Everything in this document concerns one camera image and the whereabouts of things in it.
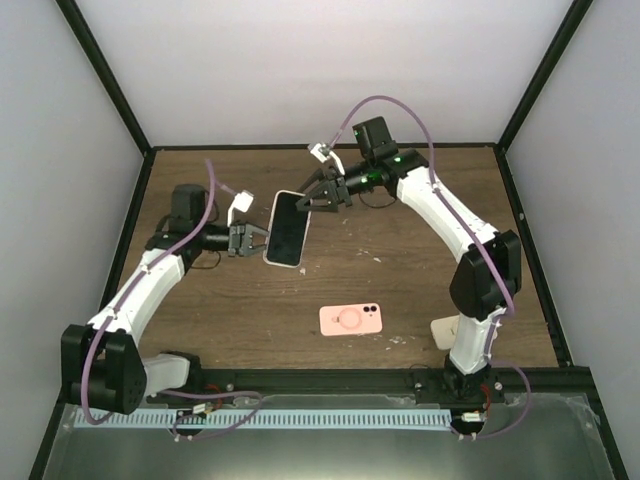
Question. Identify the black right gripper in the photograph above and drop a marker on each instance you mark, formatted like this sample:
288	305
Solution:
330	191

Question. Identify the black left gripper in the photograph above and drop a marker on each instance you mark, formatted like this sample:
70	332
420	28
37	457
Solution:
239	240

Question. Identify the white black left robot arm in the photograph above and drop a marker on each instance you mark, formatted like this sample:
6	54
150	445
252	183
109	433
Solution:
101	367

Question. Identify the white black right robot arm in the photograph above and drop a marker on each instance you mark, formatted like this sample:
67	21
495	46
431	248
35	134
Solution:
488	271

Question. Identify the pink phone case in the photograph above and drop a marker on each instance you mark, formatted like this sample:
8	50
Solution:
353	319

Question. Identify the beige phone case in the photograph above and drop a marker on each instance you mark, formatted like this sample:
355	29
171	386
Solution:
444	332

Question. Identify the grey metal plate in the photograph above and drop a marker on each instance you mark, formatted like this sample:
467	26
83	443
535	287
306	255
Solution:
543	436

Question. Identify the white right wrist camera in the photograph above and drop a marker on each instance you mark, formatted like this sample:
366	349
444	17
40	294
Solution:
324	153

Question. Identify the light blue slotted cable duct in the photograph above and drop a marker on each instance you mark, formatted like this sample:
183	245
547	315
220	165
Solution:
289	419

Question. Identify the black aluminium frame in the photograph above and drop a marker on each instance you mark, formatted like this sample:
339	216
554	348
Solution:
566	377

